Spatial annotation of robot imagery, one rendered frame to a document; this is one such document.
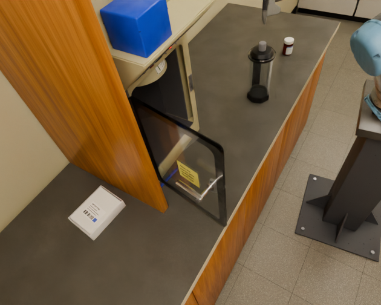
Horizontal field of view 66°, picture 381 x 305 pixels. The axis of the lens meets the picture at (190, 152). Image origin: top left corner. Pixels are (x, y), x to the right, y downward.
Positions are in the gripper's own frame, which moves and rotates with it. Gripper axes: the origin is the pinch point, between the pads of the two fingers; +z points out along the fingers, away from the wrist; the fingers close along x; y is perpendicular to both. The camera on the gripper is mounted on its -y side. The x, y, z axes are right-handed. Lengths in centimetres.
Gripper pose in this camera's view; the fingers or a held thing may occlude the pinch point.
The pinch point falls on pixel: (265, 14)
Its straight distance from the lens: 118.3
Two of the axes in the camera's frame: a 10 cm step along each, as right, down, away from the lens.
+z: 1.2, 6.1, 7.8
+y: 9.5, 1.6, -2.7
